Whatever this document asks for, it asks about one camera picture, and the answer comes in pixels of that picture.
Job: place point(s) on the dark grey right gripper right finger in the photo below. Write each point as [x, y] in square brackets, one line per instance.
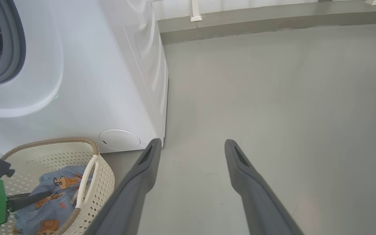
[256, 195]

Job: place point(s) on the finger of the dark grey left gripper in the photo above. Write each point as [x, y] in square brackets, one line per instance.
[28, 200]

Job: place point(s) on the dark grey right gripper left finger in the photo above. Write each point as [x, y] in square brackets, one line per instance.
[132, 195]

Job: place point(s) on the blue bear print garment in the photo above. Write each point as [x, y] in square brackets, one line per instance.
[57, 209]

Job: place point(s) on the white front-load washing machine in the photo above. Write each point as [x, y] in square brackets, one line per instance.
[103, 71]

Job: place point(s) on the cream perforated laundry basket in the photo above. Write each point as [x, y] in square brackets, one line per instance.
[103, 182]

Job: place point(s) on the round white filter cover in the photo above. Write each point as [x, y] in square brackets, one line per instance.
[119, 140]

